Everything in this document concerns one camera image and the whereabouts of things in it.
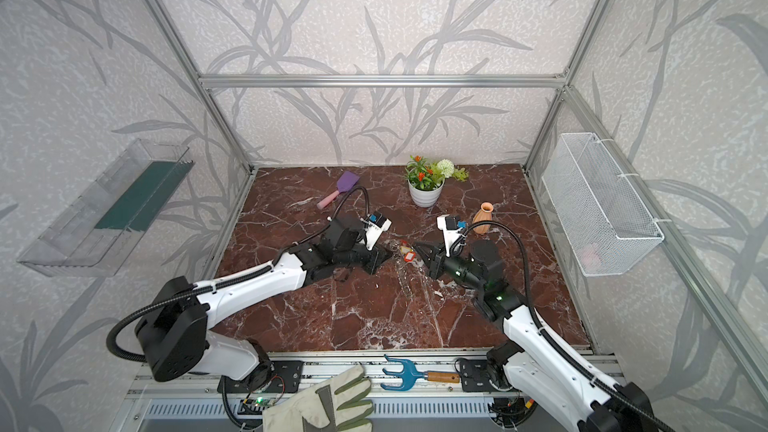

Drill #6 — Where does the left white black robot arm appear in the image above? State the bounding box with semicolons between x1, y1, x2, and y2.
106;212;392;390

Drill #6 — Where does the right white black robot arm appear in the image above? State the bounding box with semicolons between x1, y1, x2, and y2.
413;240;671;431

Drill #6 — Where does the small terracotta vase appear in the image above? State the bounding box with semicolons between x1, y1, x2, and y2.
472;202;494;235

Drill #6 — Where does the white pot with flowers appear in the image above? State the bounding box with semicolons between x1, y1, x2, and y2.
405;156;469;208

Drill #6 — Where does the purple pink toy spatula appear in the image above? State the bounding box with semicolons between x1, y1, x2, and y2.
316;171;360;210

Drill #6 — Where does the blue garden hand fork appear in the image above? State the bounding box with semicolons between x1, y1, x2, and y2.
381;354;461;392

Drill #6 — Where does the white green work glove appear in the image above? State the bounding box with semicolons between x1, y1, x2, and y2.
263;364;374;432

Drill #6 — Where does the green circuit board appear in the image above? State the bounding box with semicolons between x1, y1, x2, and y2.
237;396;282;417

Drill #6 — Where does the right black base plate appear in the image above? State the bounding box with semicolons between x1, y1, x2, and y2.
454;357;497;393

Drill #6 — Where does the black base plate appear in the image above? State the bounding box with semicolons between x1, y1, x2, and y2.
454;357;497;393
258;360;304;394

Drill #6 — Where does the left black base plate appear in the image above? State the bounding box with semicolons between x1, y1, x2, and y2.
258;360;304;394

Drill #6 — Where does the white wire mesh basket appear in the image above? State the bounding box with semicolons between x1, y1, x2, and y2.
542;132;665;277

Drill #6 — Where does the clear plastic wall tray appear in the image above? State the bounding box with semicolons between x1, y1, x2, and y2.
18;139;194;277

